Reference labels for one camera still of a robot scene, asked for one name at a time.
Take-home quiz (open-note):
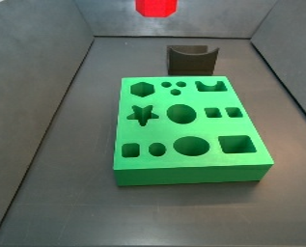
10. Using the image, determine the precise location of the red hexagon block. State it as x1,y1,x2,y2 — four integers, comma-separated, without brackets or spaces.
133,0,178,17

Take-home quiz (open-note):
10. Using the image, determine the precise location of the green shape sorter board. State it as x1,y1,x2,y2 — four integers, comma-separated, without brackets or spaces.
112,76,274,186

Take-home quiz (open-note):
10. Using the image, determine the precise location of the black curved cradle holder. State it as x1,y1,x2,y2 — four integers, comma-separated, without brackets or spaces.
167,45,219,75

